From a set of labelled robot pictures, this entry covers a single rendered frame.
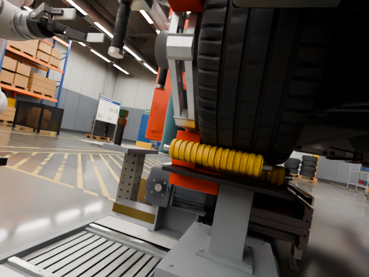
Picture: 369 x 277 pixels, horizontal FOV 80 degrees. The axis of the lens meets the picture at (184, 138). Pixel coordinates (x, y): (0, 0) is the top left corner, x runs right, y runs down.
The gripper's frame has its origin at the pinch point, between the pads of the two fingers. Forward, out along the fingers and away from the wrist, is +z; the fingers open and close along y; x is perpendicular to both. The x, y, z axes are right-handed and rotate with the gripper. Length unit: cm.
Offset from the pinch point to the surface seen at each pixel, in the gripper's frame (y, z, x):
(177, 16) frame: 9.9, 34.1, -2.6
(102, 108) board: -719, -563, 51
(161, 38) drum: -10.7, 20.2, 2.7
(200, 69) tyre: 10.6, 41.9, -14.3
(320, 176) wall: -1299, 430, -68
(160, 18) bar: -14.6, 16.5, 11.8
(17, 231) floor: -23, -39, -83
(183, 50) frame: 9.4, 36.7, -9.9
